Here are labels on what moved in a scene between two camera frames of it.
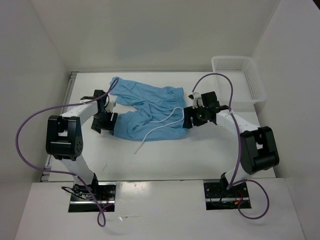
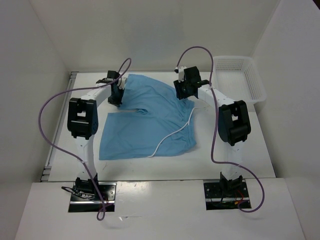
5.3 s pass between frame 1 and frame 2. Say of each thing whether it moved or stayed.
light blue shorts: moved
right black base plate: stayed
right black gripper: moved
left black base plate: stayed
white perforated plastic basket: stayed
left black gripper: moved
